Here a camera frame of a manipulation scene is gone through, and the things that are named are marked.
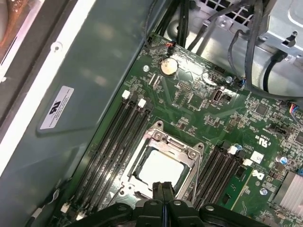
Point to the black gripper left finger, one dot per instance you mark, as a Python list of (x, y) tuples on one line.
[(146, 212)]

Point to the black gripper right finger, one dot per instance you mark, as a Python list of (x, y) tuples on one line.
[(182, 212)]

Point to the silver CPU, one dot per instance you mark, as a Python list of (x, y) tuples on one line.
[(161, 170)]

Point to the metal socket cover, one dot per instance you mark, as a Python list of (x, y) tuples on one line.
[(182, 148)]

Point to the CPU socket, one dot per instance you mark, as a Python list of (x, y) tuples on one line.
[(129, 186)]

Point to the RAM slot black latches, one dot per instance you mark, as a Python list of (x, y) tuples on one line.
[(220, 179), (124, 153), (206, 179), (104, 153)]

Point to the RAM slot white latches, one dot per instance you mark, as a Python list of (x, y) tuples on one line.
[(228, 179), (115, 153), (213, 179), (94, 153)]

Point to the small blue capacitor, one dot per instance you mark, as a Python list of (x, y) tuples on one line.
[(239, 148), (283, 159)]

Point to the green motherboard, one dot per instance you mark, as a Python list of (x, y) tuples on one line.
[(213, 113)]

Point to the silver chipset heatsink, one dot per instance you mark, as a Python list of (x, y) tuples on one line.
[(291, 191)]

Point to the black PC case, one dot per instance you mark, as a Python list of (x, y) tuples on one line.
[(47, 153)]

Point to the silver USB port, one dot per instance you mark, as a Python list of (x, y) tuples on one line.
[(216, 95)]

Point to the white label sticker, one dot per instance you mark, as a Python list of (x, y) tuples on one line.
[(56, 106)]

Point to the silver coin cell battery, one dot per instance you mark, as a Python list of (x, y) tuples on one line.
[(168, 67)]

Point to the silver metal drive cage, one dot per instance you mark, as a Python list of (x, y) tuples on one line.
[(281, 26)]

